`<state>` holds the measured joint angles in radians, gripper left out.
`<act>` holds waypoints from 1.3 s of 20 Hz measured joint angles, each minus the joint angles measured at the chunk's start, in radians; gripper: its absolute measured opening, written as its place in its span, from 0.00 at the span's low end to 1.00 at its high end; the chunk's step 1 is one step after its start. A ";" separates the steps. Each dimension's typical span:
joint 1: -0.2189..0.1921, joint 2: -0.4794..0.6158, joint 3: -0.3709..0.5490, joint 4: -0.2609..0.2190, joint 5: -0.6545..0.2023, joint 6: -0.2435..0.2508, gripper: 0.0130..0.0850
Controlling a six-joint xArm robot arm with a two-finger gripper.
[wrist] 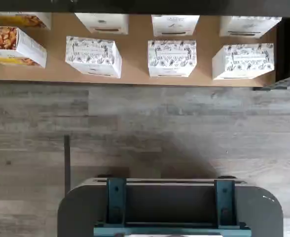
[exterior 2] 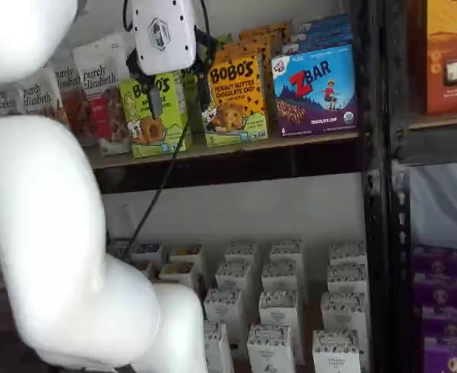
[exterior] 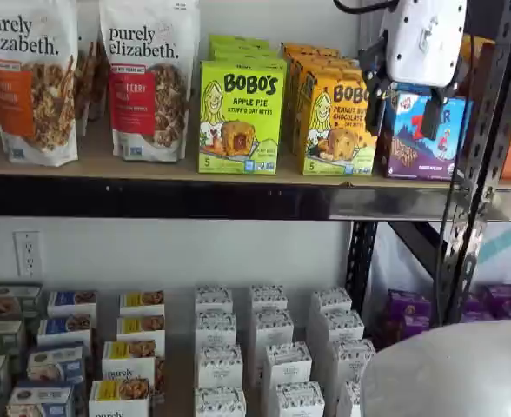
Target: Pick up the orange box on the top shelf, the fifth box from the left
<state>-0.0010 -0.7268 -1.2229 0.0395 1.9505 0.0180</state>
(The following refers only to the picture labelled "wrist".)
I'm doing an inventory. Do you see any yellow snack box food photo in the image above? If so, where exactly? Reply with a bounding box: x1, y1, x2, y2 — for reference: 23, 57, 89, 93
0, 11, 53, 31
0, 25, 48, 69

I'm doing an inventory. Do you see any teal metal crossbar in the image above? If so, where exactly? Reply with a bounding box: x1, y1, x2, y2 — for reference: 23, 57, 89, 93
93, 221, 252, 237

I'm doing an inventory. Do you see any gray rounded cart base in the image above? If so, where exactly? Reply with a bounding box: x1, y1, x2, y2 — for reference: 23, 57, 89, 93
57, 176, 284, 237

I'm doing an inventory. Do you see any teal metal bracket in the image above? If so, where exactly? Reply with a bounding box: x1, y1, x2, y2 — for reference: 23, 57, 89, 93
106, 178, 127, 227
214, 179, 237, 229

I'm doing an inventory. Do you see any white floral print box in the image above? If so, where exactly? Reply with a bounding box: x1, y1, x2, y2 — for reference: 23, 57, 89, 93
212, 43, 275, 81
219, 15, 283, 39
65, 36, 123, 79
74, 12, 130, 36
147, 39, 197, 78
151, 14, 200, 37

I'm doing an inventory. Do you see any black metal shelving rack frame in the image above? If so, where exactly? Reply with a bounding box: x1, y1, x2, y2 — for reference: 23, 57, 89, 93
0, 0, 290, 91

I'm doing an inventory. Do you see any brown cardboard shelf board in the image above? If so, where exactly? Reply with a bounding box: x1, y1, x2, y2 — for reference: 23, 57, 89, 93
0, 12, 279, 87

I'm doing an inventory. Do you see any thin black bar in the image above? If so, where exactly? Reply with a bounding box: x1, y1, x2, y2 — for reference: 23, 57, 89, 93
64, 135, 72, 196

